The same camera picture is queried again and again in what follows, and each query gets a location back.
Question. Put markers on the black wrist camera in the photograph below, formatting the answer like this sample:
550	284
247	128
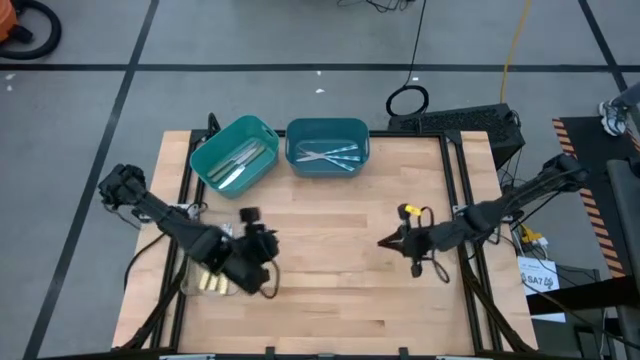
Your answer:
416	270
250	216

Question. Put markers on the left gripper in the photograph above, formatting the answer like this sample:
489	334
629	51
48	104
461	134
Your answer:
250	255

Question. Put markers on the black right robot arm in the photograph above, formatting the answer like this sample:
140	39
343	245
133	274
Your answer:
500	212

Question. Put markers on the orange shop vacuum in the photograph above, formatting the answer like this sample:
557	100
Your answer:
7	20

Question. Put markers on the dark teal plastic bin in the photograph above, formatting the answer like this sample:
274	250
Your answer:
325	130

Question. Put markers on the black perforated computer case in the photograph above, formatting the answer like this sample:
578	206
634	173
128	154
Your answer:
450	125

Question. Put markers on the white SA7 label sheet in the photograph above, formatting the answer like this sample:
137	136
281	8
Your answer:
542	290

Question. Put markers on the black table frame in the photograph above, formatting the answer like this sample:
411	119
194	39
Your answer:
457	165

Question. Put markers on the black beam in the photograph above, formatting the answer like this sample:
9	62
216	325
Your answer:
590	296

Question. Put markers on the black mat orange stripes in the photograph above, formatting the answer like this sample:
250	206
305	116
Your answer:
585	145

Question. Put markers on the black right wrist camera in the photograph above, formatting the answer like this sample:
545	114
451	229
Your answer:
416	270

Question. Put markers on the clear plastic bin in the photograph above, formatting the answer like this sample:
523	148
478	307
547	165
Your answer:
192	287

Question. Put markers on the light green plastic bin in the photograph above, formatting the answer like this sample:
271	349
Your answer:
210	150

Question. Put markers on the grey cabinet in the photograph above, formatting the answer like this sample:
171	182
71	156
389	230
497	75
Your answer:
627	225

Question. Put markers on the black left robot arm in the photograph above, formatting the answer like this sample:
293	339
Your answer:
175	227

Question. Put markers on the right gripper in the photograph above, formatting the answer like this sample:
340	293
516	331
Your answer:
419	241

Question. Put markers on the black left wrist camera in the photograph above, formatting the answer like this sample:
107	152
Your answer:
250	216

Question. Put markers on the person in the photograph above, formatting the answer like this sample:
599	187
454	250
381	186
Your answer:
614	117

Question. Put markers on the yellow tag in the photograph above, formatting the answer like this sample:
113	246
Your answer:
413	210

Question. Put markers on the yellow power plugs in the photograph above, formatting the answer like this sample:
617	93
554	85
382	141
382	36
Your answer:
532	235

